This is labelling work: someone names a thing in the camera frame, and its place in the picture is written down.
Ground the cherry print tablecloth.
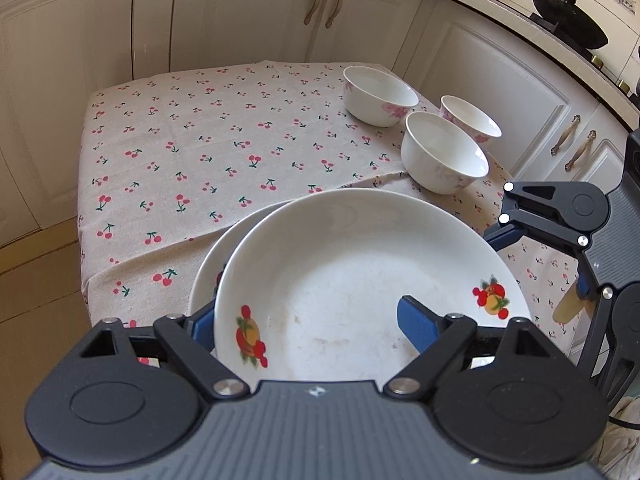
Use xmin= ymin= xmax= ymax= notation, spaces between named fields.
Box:
xmin=75 ymin=60 xmax=593 ymax=367

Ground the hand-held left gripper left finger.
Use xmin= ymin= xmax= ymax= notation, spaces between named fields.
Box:
xmin=67 ymin=304 xmax=250 ymax=402

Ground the person's right hand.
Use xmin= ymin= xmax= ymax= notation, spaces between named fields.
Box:
xmin=552 ymin=286 xmax=586 ymax=326

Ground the white floral bowl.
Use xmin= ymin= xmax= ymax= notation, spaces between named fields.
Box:
xmin=400 ymin=111 xmax=490 ymax=195
xmin=440 ymin=95 xmax=502 ymax=146
xmin=342 ymin=65 xmax=420 ymax=127

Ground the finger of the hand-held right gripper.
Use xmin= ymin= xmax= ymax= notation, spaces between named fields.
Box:
xmin=484 ymin=181 xmax=590 ymax=256
xmin=570 ymin=256 xmax=636 ymax=403

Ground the beige kitchen countertop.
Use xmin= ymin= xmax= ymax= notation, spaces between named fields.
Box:
xmin=360 ymin=0 xmax=640 ymax=128

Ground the white cloth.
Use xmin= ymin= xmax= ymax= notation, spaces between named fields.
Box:
xmin=606 ymin=395 xmax=640 ymax=480

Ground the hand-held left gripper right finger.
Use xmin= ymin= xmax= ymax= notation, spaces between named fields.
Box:
xmin=383 ymin=296 xmax=571 ymax=403

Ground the black wok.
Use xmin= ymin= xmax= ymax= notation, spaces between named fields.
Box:
xmin=531 ymin=0 xmax=609 ymax=51

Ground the white floral plate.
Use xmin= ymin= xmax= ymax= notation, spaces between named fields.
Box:
xmin=214 ymin=189 xmax=532 ymax=383
xmin=187 ymin=204 xmax=281 ymax=332

